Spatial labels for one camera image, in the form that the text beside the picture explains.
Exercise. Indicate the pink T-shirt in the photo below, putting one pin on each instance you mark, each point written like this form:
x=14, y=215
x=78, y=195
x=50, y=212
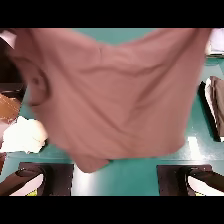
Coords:
x=113, y=100

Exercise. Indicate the black folded garment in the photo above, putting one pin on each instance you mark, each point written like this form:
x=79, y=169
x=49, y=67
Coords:
x=207, y=110

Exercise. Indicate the brown garment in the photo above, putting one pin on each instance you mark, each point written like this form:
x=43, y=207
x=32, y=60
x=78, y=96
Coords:
x=8, y=108

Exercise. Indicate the grey-brown folded garment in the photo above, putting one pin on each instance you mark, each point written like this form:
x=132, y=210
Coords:
x=218, y=100

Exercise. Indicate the white folded garment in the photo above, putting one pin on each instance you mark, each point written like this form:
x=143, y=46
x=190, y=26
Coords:
x=216, y=41

